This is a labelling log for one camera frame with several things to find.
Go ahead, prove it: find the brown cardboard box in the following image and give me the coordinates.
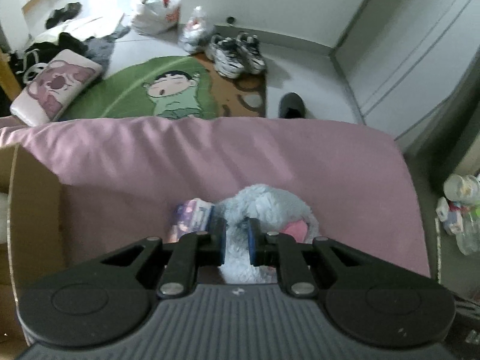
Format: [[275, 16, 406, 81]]
[[1, 144, 66, 359]]

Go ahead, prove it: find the small grey plastic bag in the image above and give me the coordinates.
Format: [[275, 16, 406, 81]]
[[178, 6, 216, 55]]

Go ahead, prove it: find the white black sneaker left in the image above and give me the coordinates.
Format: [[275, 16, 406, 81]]
[[204, 33, 245, 80]]

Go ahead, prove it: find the black clothes pile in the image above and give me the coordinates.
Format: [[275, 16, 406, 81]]
[[10, 33, 88, 80]]

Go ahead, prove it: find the white black sneaker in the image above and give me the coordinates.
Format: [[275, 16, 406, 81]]
[[236, 32, 267, 75], [204, 33, 245, 80]]

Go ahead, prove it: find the black single slipper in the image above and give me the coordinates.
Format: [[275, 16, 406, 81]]
[[278, 93, 306, 119]]

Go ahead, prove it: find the grey pink plush toy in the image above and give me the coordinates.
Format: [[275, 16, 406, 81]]
[[214, 184, 320, 284]]

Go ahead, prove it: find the white black sneaker right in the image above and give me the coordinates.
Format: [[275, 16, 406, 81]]
[[236, 32, 267, 75]]

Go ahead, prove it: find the pink bed sheet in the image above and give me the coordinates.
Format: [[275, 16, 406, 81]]
[[1, 117, 430, 275]]

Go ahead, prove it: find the green cartoon leaf rug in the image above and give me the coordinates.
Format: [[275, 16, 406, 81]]
[[60, 56, 218, 121]]

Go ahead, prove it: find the white pill bottle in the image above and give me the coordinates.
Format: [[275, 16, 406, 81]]
[[443, 174, 479, 205]]

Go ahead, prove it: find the black slippers pair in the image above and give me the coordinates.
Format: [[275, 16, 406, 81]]
[[45, 2, 82, 29]]

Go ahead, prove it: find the white red shopping bag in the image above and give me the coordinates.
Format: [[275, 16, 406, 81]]
[[131, 0, 182, 36]]

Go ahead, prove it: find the blue planet tissue pack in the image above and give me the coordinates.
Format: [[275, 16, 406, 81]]
[[167, 198, 215, 243]]

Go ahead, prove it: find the pink bear cushion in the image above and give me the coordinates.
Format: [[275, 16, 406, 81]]
[[10, 49, 103, 127]]

